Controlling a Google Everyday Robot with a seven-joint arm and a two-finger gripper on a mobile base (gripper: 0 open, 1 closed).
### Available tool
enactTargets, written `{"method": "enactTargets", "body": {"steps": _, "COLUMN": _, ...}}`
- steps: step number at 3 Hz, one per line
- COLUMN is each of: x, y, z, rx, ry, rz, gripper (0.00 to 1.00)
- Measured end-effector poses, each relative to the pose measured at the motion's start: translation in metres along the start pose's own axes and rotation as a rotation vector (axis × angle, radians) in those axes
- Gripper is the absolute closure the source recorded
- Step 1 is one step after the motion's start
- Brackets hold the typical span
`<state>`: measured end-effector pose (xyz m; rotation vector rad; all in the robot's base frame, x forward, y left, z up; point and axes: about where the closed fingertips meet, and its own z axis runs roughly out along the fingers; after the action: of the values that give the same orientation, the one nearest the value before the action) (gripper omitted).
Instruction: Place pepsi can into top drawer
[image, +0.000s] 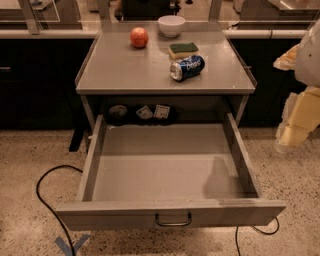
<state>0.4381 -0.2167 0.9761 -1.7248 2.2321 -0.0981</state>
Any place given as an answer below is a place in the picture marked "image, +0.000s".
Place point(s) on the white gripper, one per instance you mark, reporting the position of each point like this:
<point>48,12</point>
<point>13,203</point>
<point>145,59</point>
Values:
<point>309,65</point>

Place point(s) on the blue pepsi can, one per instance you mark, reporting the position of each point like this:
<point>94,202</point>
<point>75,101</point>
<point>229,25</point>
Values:
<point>186,68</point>

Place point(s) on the grey open top drawer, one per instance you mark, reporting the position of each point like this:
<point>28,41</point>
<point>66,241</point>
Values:
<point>132,172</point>

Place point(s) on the green yellow sponge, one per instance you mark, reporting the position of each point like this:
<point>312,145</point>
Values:
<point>182,50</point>

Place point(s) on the white tag card right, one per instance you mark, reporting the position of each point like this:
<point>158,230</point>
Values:
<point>161,112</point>

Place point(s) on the white tag card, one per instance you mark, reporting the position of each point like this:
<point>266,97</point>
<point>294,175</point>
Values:
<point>144,113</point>
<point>161,112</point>

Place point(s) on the white bowl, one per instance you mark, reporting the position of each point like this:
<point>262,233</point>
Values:
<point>171,25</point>

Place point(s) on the white tag card left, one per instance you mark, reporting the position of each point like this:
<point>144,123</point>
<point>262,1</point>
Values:
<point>144,113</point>

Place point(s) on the grey cabinet table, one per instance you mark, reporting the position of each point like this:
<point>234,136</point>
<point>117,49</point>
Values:
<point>121,74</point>

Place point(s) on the red apple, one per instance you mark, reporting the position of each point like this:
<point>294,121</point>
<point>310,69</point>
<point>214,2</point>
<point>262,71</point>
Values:
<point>139,37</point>

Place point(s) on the round dark object under table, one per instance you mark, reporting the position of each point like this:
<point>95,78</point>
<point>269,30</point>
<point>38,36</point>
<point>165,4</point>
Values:
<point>118,112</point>

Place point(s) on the blue tape floor mark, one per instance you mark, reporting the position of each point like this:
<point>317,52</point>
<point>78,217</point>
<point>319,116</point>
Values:
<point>71,249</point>

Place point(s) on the black drawer handle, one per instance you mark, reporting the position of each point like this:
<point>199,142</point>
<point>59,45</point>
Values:
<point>173,220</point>

